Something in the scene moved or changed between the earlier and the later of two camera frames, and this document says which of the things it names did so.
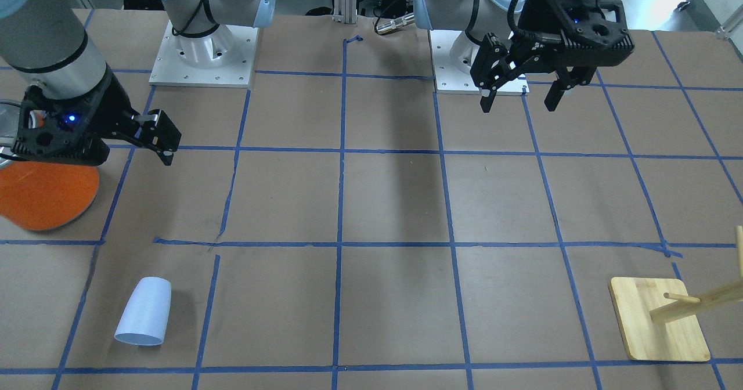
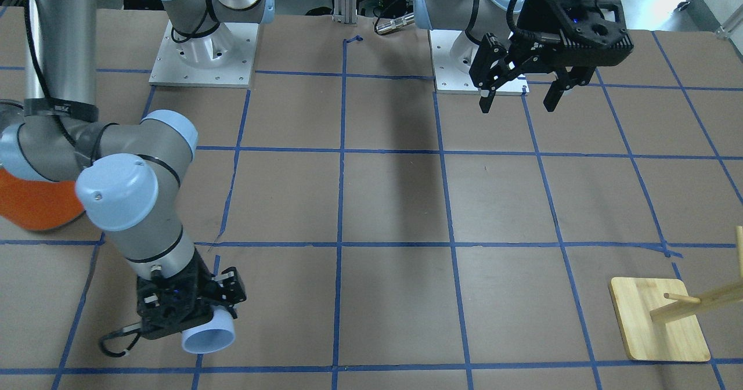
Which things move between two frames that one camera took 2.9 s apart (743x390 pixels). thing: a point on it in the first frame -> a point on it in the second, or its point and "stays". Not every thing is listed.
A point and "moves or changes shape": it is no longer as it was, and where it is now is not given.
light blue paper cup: [144, 320] moves or changes shape
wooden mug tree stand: [660, 322] stays
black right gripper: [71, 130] -> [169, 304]
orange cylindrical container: [41, 196] stays
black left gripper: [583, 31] stays
